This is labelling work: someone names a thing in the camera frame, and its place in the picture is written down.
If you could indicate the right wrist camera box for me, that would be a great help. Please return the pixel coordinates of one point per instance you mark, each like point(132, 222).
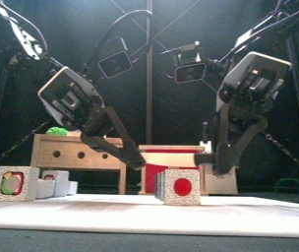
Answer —
point(188, 70)

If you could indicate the white wooden knife holder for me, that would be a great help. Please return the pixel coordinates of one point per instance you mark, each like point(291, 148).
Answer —
point(220, 184)

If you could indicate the dark frame side post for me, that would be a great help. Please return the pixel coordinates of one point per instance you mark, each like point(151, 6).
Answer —
point(297, 98)

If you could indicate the black diagonal frame strut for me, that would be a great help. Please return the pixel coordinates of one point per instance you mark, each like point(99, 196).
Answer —
point(290, 156)
point(20, 142)

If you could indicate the tall white block red inset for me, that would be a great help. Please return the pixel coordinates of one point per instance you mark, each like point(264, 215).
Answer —
point(61, 178)

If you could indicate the green toy vegetable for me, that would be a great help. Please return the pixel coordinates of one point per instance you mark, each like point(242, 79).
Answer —
point(56, 131)

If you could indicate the speckled block green red shapes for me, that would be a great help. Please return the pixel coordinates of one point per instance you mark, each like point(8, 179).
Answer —
point(12, 183)

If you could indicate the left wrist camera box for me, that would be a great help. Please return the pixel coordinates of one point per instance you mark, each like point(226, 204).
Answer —
point(115, 62)

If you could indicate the white toy block yellow top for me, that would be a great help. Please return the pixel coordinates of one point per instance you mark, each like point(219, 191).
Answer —
point(73, 133)

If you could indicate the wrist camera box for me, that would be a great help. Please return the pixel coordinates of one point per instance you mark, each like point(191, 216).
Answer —
point(188, 70)
point(115, 62)

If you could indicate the speckled cube with red circle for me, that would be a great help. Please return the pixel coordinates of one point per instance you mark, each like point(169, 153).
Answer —
point(182, 187)

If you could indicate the wooden bench with round holes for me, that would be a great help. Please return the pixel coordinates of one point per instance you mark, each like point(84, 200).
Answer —
point(68, 154)

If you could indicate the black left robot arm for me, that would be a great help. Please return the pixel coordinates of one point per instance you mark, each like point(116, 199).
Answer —
point(25, 41)

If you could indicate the white table mat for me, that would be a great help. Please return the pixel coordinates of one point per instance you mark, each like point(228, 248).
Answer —
point(112, 213)

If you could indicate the red box with wooden frame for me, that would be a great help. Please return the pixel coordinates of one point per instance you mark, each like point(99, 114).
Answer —
point(149, 175)

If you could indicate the small white block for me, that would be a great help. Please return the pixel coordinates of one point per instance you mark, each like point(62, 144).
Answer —
point(72, 188)
point(45, 189)

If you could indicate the grey vertical frame pole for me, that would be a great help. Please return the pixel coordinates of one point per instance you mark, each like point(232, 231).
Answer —
point(148, 98)

